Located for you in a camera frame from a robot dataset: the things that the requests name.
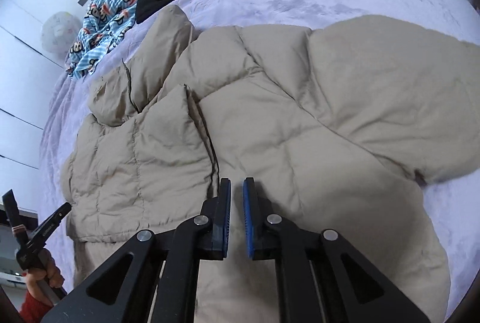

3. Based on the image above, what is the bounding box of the lavender plush bed blanket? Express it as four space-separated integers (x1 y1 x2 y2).
37 0 479 317

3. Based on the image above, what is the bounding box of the white round patterned pillow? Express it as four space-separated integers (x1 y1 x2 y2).
41 12 82 55

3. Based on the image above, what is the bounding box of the left hand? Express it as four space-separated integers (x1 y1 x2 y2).
24 249 64 307

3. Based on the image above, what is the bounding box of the left red sleeve forearm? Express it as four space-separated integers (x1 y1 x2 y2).
20 292 52 323

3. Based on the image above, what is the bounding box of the blue monkey print pajamas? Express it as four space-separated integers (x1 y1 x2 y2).
66 0 137 79

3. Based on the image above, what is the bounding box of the beige puffer jacket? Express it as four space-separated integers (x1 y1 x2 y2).
60 6 479 322

